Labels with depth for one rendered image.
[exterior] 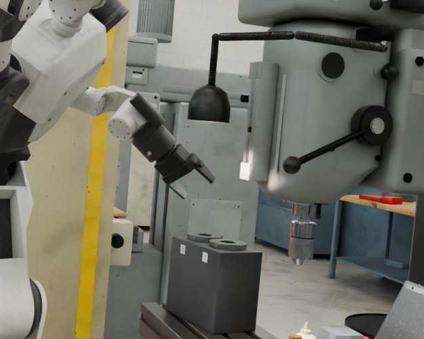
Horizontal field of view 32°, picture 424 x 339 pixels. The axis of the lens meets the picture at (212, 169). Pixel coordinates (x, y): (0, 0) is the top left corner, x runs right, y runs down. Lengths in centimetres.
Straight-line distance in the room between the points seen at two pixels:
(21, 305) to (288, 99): 74
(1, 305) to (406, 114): 90
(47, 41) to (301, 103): 51
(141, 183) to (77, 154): 680
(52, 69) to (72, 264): 170
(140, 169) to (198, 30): 243
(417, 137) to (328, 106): 18
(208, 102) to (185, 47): 964
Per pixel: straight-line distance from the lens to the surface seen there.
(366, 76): 130
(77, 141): 296
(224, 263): 165
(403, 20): 133
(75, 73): 146
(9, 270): 164
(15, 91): 135
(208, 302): 169
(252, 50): 1125
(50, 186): 296
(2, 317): 162
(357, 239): 880
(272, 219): 923
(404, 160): 133
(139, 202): 977
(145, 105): 178
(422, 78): 134
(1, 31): 111
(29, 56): 141
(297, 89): 126
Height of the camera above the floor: 142
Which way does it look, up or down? 3 degrees down
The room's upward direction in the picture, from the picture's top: 5 degrees clockwise
